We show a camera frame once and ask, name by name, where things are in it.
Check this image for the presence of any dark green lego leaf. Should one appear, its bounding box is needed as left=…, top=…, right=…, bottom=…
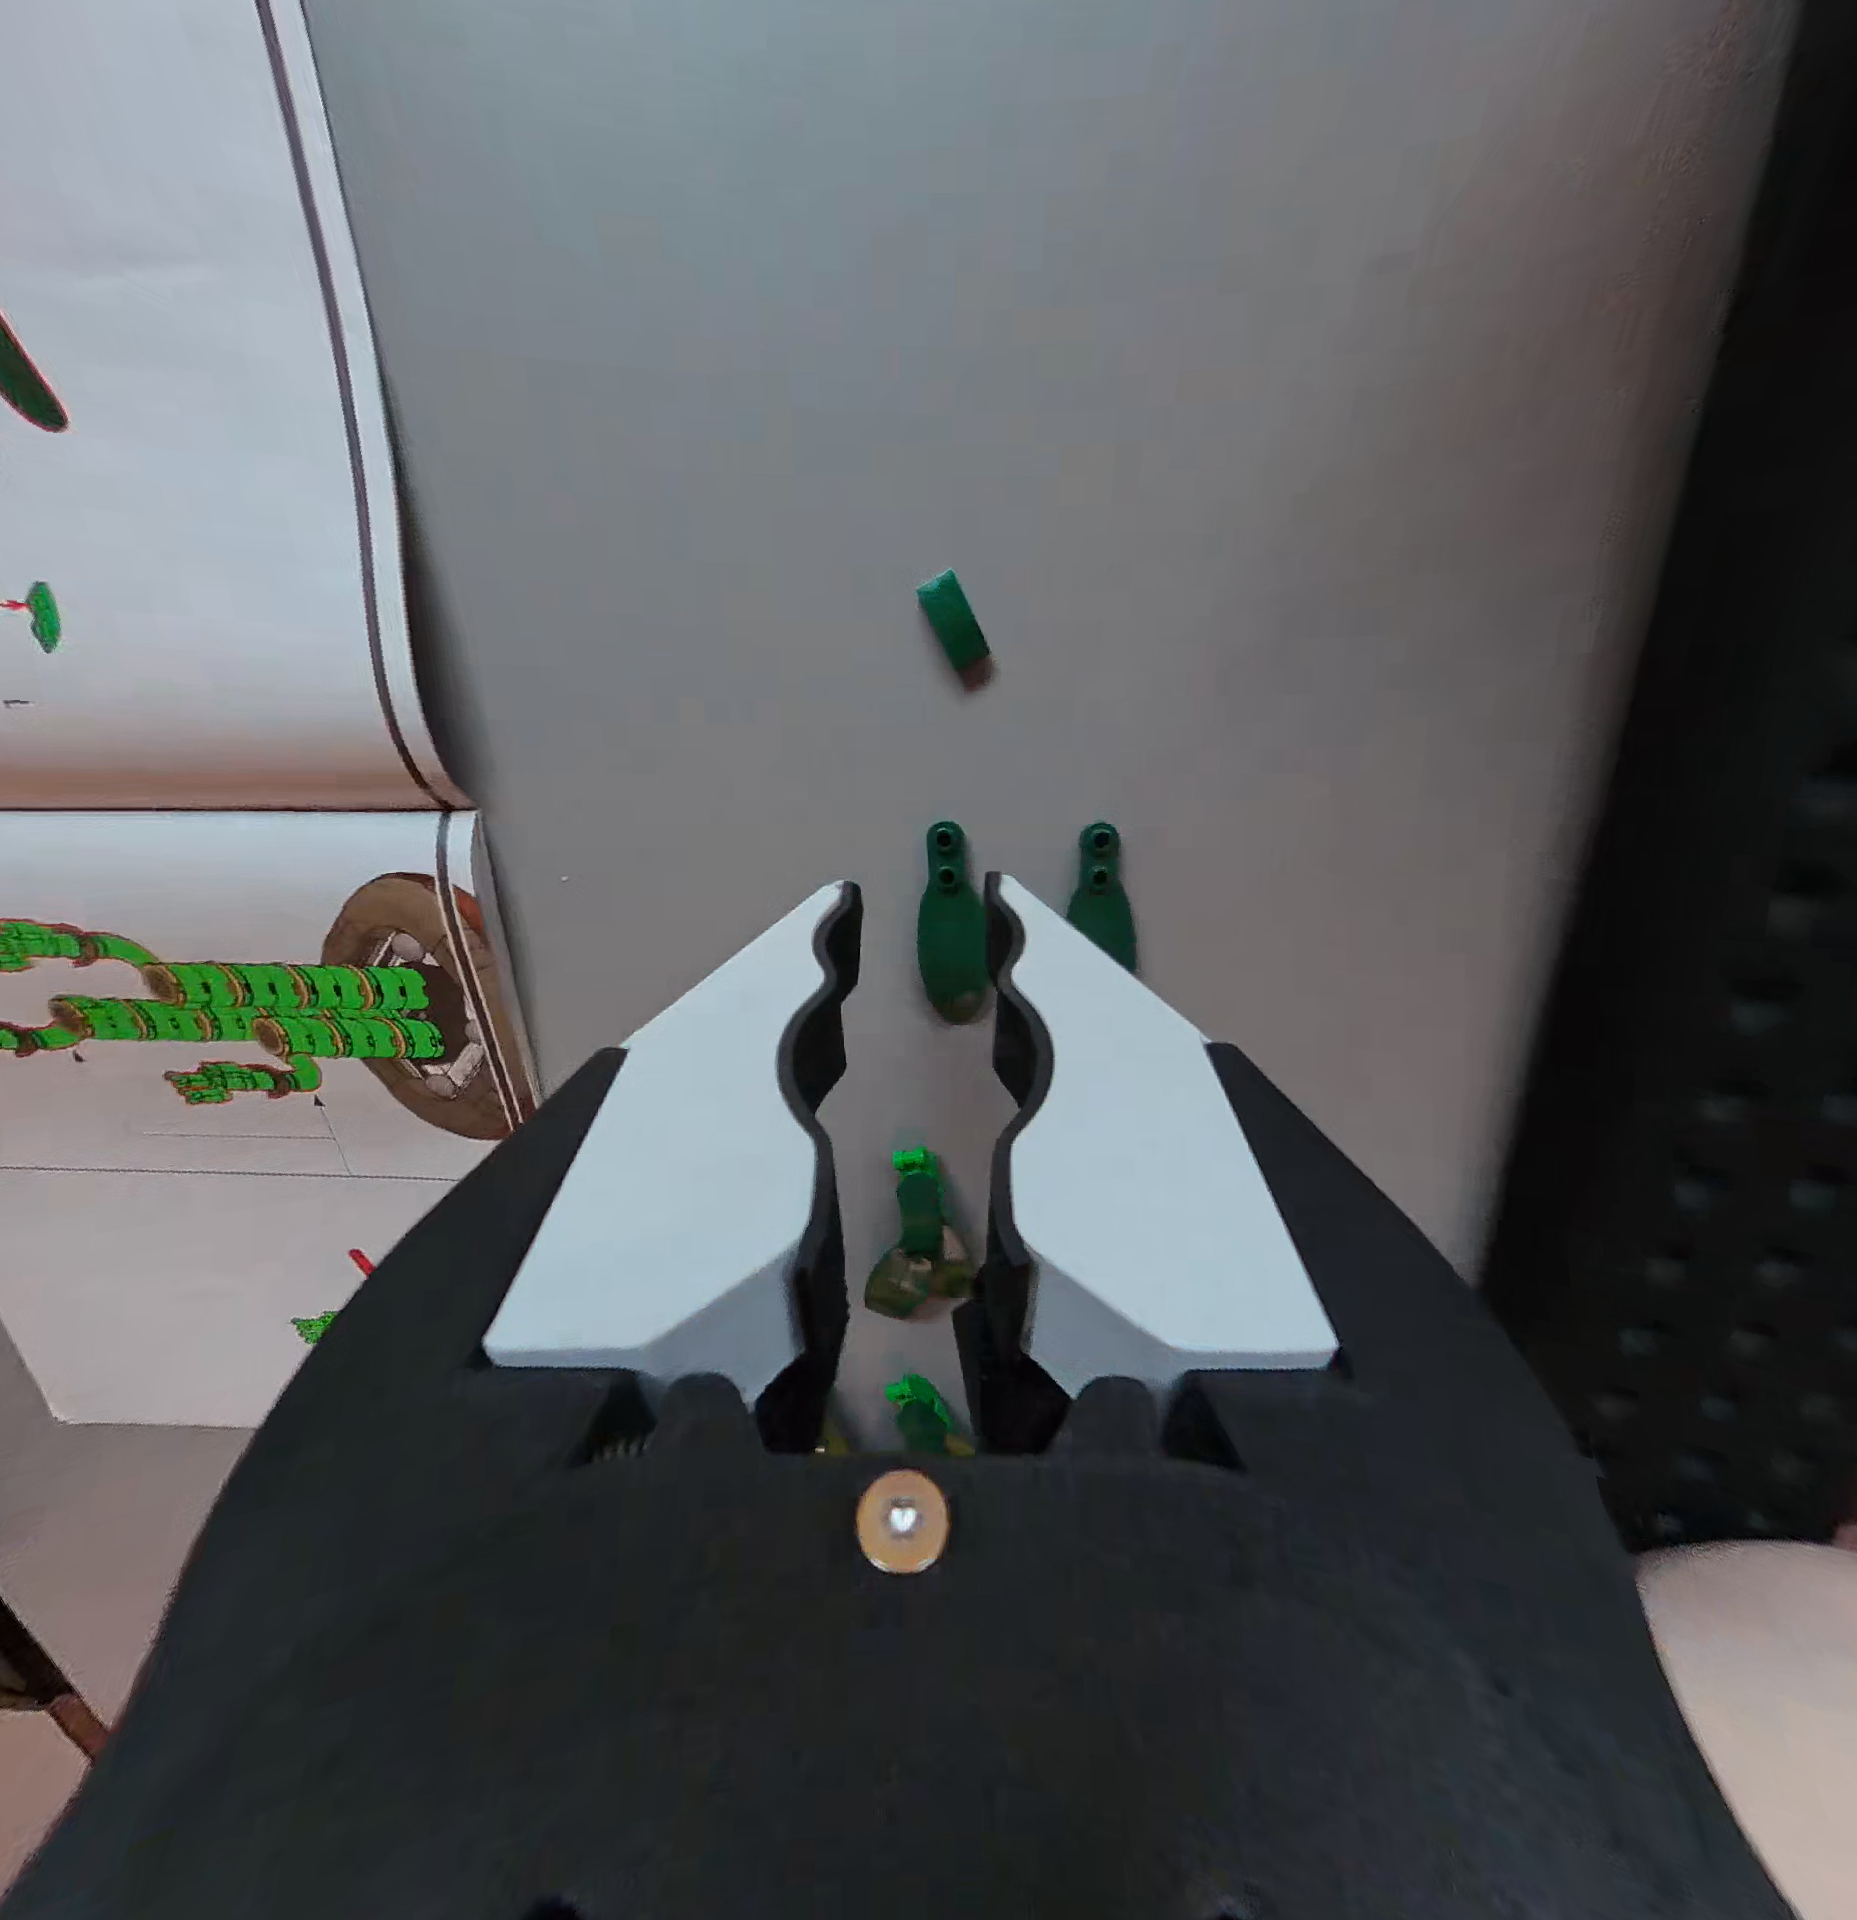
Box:
left=1068, top=820, right=1141, bottom=975
left=914, top=820, right=996, bottom=1024

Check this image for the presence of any black perforated panel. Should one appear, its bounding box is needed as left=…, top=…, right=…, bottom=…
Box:
left=1468, top=0, right=1857, bottom=1552

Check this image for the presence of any person's leg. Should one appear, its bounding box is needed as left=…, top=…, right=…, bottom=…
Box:
left=1634, top=1528, right=1857, bottom=1920

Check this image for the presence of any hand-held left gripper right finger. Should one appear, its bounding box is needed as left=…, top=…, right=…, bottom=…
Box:
left=951, top=870, right=1342, bottom=1455

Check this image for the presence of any bright green lego clip piece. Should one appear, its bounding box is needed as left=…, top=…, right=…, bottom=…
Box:
left=882, top=1371, right=975, bottom=1461

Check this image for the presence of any dark green lego slope brick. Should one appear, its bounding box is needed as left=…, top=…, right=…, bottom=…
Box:
left=914, top=570, right=996, bottom=691

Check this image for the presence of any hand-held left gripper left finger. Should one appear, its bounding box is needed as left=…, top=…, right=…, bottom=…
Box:
left=481, top=880, right=864, bottom=1454

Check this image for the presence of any green and tan lego sprout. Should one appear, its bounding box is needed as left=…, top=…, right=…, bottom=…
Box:
left=862, top=1147, right=976, bottom=1321

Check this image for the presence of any lego instruction booklet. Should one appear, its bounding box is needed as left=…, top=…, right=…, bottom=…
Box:
left=0, top=0, right=543, bottom=1428

